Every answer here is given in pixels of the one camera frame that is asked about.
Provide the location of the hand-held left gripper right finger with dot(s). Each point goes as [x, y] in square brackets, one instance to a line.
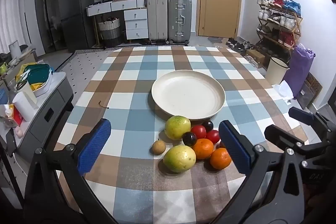
[233, 148]

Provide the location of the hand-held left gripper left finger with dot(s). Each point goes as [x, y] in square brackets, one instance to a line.
[94, 146]

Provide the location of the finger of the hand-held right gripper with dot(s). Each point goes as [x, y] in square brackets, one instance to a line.
[300, 114]
[281, 134]

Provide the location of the orange mandarin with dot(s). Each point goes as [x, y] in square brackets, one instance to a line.
[202, 148]
[220, 159]

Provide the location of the yellow-green guava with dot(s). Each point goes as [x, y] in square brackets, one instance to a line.
[179, 159]
[177, 127]

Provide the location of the brown longan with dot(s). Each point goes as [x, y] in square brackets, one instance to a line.
[158, 147]

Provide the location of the cream round plate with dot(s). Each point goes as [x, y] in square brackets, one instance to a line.
[188, 94]

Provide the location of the red tomato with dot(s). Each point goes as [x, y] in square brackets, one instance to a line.
[213, 136]
[198, 131]

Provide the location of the brown patterned mat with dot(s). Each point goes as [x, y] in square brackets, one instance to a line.
[312, 87]

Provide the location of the dark purple plum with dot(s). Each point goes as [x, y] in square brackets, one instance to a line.
[189, 138]
[207, 125]

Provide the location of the small brown twig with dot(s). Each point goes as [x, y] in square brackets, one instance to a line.
[102, 105]

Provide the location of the purple bag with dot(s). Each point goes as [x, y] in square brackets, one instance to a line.
[300, 69]

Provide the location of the white bucket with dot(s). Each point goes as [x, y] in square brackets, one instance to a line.
[277, 70]

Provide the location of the grey side cabinet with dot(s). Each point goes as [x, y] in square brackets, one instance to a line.
[42, 111]

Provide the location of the cardboard box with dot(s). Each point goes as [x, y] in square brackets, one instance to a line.
[256, 54]

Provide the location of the white dotted rug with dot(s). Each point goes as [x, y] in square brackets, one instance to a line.
[81, 69]

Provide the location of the white pitcher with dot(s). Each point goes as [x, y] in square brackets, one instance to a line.
[25, 106]

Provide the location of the wooden shoe rack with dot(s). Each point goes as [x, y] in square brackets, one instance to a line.
[278, 27]

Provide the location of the pile of slippers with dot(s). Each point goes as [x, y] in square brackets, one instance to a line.
[236, 44]

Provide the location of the grey doormat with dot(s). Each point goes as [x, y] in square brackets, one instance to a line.
[216, 40]

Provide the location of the wicker basket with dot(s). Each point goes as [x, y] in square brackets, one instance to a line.
[109, 31]

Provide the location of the white drawer desk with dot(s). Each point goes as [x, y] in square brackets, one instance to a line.
[135, 22]

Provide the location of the grey refrigerator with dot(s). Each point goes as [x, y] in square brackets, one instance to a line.
[74, 11]

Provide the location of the silver suitcase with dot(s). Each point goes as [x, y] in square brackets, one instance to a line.
[179, 20]

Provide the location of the beige suitcase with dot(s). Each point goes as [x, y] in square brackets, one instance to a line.
[157, 19]

